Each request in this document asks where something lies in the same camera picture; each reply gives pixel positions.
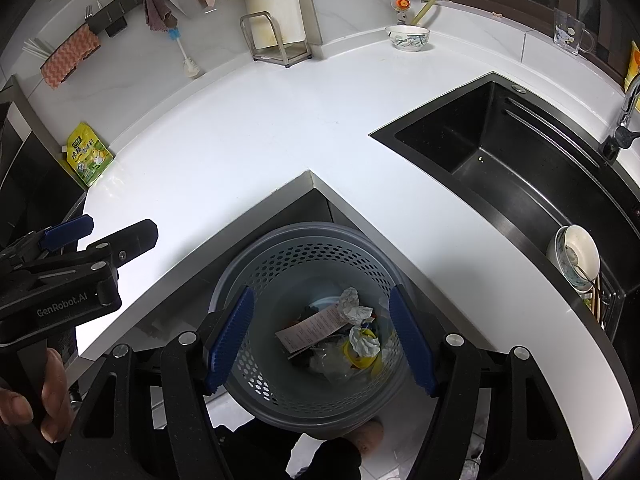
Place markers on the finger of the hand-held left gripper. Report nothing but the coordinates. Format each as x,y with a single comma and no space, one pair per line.
67,232
132,240

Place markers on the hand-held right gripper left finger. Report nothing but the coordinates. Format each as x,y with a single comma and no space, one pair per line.
230,340

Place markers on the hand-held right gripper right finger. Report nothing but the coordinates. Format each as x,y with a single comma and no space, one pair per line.
412,340

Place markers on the blue plastic piece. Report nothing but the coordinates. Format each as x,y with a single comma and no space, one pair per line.
372,327

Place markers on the white tissue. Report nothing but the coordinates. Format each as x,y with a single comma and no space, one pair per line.
365,342

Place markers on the printed paper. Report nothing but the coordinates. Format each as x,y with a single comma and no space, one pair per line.
352,305

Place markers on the grey perforated plastic basket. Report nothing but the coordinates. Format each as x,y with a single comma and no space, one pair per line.
280,280

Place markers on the pale pink paper box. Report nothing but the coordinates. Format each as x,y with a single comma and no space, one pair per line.
310,331

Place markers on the clear plastic bag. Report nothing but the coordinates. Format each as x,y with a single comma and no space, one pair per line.
330,365

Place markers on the person's left hand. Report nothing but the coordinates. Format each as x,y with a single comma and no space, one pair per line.
57,400

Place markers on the black cooktop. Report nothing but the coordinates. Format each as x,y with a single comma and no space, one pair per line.
30,185

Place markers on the green and yellow pouch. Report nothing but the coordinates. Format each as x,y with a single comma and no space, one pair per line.
87,155

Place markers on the person's leg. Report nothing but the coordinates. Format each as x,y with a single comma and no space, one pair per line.
320,455

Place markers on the orange wavy sponge cloth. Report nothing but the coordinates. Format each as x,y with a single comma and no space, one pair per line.
67,55

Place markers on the black kitchen sink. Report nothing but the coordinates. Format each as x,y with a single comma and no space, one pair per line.
500,185

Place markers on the white bottle brush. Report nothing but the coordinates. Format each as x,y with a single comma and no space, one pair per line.
190,66

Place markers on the white bowl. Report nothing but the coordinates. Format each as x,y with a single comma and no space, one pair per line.
580,250

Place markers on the steel dish rack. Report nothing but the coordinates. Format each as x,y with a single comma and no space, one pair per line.
607,300

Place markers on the black hook box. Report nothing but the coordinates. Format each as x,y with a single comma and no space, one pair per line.
116,27

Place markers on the steel fork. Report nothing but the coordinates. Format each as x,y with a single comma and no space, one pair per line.
89,12

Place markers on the brown hanging cloth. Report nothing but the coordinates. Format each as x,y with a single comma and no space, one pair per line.
157,12

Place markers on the steel board rack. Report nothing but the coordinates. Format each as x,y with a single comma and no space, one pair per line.
285,52

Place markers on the patterned ceramic bowl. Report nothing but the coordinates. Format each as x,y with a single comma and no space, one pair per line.
407,39

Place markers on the steel faucet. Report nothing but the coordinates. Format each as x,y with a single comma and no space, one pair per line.
627,105

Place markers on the orange valve knob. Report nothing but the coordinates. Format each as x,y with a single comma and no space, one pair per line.
400,3

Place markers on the clear glass mug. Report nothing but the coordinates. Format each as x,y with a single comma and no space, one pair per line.
572,32

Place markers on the yellow oil bottle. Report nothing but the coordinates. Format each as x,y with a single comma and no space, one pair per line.
632,65

